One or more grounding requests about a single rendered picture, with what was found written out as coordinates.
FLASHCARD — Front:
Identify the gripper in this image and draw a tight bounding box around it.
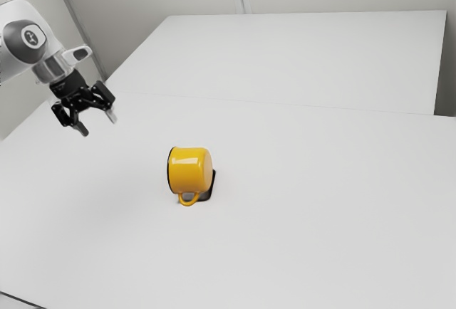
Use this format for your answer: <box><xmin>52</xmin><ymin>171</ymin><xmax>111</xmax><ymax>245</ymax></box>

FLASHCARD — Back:
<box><xmin>48</xmin><ymin>70</ymin><xmax>119</xmax><ymax>137</ymax></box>

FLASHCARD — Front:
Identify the yellow enamel mug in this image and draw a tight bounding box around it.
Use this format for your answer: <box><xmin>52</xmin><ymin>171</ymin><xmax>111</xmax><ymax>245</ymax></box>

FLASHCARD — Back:
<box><xmin>167</xmin><ymin>146</ymin><xmax>215</xmax><ymax>207</ymax></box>

